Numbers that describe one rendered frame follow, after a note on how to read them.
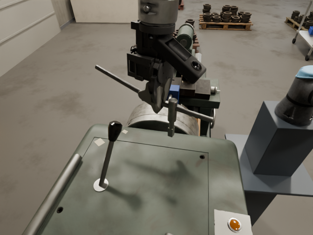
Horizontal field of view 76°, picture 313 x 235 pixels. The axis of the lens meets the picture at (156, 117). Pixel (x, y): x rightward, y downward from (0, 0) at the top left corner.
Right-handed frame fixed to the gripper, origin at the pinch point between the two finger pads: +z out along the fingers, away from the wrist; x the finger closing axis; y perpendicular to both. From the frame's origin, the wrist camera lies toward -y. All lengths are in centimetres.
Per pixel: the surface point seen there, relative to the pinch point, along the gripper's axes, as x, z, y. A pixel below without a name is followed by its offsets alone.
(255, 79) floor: -304, 114, -15
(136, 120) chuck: -10.1, 16.9, 14.5
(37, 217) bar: 30.9, 14.0, 10.9
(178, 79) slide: -83, 36, 30
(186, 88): -68, 32, 18
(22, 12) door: -204, 64, 420
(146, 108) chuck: -16.4, 15.3, 14.3
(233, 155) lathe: -7.7, 12.1, -20.2
